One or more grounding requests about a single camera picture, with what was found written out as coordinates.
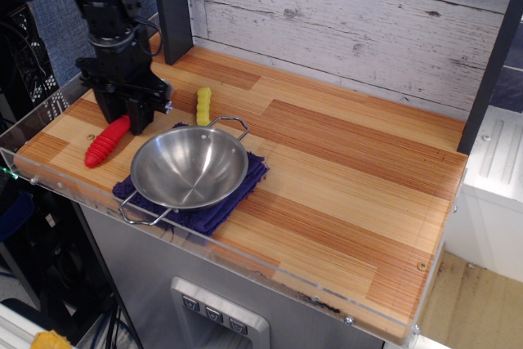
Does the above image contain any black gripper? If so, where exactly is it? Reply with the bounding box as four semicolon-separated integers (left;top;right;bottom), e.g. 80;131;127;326
76;24;172;135

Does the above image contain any red handled metal spoon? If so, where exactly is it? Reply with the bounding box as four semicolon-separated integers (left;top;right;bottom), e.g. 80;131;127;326
84;114;131;168

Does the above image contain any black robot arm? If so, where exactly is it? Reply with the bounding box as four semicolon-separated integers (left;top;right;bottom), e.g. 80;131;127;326
16;0;172;135

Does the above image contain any yellow ridged plastic piece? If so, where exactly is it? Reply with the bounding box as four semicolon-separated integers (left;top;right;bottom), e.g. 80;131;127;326
196;87;212;126

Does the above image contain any black plastic crate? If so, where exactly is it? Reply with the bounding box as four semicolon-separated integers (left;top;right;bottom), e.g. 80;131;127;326
1;0;59;120

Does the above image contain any clear acrylic table guard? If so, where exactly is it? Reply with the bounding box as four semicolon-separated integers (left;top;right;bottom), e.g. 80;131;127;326
0;13;446;346

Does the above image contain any purple folded cloth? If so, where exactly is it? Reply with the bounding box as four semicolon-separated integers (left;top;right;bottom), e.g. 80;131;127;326
112;123;268;236

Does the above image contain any silver button control panel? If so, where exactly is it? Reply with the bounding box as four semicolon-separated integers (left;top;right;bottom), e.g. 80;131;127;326
170;276;270;348

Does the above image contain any yellow tape piece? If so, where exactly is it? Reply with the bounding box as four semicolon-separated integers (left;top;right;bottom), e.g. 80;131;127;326
29;330;73;349

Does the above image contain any white metal side cabinet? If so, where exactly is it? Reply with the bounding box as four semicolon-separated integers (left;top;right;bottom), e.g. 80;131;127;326
444;106;522;282

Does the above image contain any stainless steel two-handled bowl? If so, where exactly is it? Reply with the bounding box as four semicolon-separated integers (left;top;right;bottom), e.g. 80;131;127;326
118;116;250;226

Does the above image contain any dark left frame post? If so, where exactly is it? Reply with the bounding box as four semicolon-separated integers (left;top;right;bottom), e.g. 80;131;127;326
156;0;194;65

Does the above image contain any dark frame post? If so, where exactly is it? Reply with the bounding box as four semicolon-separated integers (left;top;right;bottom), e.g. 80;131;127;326
156;0;194;65
457;0;522;154

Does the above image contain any dark right frame post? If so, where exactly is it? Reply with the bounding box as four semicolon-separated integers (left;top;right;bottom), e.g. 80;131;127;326
457;0;522;154

